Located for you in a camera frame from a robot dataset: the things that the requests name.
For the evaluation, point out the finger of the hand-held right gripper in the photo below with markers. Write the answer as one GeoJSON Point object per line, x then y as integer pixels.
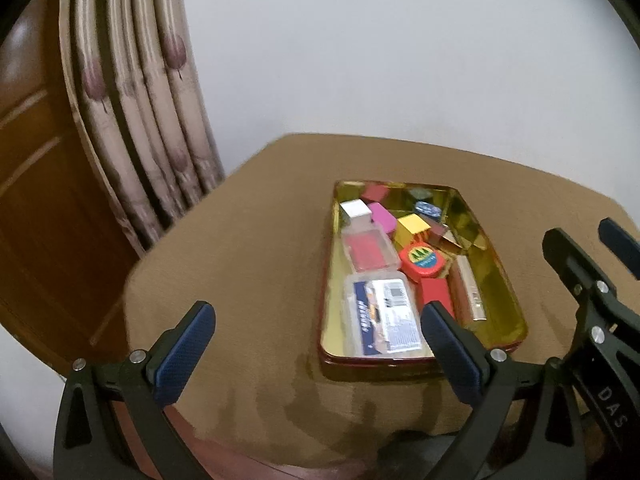
{"type": "Point", "coordinates": [622, 250]}
{"type": "Point", "coordinates": [575, 270]}

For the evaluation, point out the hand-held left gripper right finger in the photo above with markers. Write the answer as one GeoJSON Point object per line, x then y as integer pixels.
{"type": "Point", "coordinates": [450, 355]}

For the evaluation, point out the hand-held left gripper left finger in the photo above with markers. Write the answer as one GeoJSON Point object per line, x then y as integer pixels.
{"type": "Point", "coordinates": [185, 355]}

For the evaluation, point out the gold bar box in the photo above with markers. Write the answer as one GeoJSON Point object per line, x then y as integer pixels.
{"type": "Point", "coordinates": [470, 290]}

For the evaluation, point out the gold tin tray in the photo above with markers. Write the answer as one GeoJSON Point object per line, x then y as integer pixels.
{"type": "Point", "coordinates": [500, 305]}

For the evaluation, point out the clear box with blue label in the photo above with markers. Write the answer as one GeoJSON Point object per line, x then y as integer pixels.
{"type": "Point", "coordinates": [380, 310]}

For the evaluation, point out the red round tin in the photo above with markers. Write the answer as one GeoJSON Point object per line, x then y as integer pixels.
{"type": "Point", "coordinates": [422, 260]}

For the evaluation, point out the small brown box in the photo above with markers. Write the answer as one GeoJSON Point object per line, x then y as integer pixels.
{"type": "Point", "coordinates": [437, 231]}

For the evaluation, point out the clear box with red insert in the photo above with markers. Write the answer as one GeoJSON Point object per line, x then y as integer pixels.
{"type": "Point", "coordinates": [370, 252]}

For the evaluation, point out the yellow red striped box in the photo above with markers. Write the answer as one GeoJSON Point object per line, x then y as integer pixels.
{"type": "Point", "coordinates": [410, 225]}

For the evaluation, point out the small blue packet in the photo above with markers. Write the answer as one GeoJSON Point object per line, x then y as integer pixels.
{"type": "Point", "coordinates": [427, 208]}

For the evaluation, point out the pink box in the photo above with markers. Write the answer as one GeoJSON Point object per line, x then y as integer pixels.
{"type": "Point", "coordinates": [384, 219]}

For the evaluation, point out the white cube box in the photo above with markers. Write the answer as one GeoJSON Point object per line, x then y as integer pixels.
{"type": "Point", "coordinates": [356, 210]}

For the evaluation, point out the dark red box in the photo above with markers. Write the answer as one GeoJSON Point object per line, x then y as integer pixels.
{"type": "Point", "coordinates": [375, 193]}

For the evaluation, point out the wooden door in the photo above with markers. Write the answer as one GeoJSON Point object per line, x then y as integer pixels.
{"type": "Point", "coordinates": [40, 210]}

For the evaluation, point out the beige patterned curtain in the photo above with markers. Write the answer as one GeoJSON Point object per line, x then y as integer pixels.
{"type": "Point", "coordinates": [150, 110]}

